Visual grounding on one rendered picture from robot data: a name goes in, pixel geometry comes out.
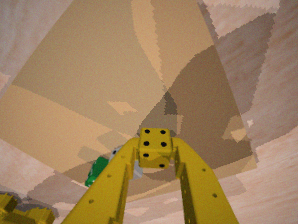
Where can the green die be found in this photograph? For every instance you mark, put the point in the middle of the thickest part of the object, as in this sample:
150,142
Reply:
95,170

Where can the white die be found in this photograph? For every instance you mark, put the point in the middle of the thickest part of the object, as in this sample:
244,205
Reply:
137,170

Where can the yellow die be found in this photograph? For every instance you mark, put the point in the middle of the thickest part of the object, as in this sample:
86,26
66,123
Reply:
154,150

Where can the tan square mat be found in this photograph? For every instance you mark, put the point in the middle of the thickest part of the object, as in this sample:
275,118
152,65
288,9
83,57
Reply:
108,68

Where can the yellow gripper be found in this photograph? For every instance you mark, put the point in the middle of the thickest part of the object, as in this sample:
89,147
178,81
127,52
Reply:
204,201

